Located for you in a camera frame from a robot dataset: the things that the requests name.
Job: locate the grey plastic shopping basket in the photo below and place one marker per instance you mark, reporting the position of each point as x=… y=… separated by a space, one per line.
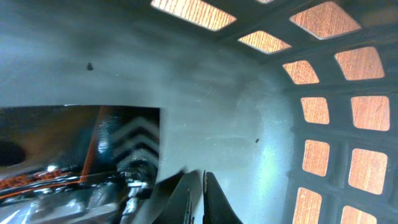
x=291 y=104

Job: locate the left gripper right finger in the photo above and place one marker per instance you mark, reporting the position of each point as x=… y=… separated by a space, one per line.
x=216 y=206

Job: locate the black red packaged item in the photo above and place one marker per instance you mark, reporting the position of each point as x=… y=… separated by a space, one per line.
x=77 y=163

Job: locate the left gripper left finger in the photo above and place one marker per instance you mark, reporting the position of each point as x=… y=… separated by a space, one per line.
x=180 y=195

